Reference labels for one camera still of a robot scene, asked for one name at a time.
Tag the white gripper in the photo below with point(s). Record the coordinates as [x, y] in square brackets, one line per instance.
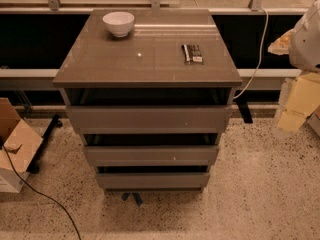
[306, 44]

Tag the grey bottom drawer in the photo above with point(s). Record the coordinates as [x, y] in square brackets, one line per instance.
[153, 181]

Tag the grey drawer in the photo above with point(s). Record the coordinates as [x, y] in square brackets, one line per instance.
[151, 155]
[153, 181]
[148, 120]

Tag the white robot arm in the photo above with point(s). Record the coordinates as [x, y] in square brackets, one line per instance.
[305, 44]

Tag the grey top drawer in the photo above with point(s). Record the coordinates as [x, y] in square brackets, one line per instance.
[148, 120]

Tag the grey drawer cabinet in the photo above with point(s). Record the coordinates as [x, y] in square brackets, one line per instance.
[147, 68]

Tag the grey middle drawer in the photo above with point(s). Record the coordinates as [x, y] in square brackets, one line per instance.
[151, 155]

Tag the open cardboard box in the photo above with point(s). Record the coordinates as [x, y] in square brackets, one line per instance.
[20, 143]

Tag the cardboard box at right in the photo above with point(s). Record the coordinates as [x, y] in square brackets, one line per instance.
[314, 121]

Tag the black stand leg right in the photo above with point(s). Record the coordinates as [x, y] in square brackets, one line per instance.
[244, 109]

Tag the black stand leg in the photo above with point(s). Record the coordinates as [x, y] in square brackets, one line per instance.
[34, 166]
[244, 109]

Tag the black marker pack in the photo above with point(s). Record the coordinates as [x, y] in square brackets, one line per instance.
[192, 54]

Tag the white ceramic bowl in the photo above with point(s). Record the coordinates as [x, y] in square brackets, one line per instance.
[119, 24]

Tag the blue tape cross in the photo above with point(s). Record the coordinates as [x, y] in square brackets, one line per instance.
[136, 196]

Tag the black stand leg left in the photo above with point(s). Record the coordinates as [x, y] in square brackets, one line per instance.
[34, 166]

